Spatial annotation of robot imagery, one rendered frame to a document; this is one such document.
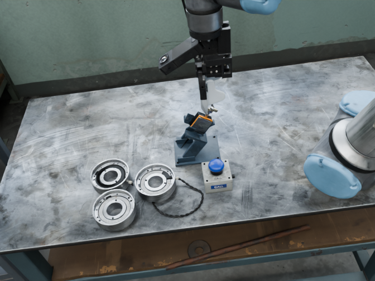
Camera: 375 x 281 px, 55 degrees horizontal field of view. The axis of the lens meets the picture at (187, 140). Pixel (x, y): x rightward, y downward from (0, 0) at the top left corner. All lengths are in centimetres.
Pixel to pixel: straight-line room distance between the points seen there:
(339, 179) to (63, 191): 69
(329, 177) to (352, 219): 50
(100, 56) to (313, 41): 149
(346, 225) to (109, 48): 190
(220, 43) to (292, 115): 44
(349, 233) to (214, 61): 69
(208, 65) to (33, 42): 195
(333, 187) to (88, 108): 83
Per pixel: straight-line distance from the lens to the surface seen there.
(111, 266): 118
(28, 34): 263
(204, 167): 94
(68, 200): 103
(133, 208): 90
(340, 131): 75
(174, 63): 83
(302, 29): 271
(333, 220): 124
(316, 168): 77
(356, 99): 88
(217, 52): 82
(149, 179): 96
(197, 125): 96
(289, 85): 127
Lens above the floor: 157
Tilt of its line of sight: 46 degrees down
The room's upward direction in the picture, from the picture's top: 8 degrees counter-clockwise
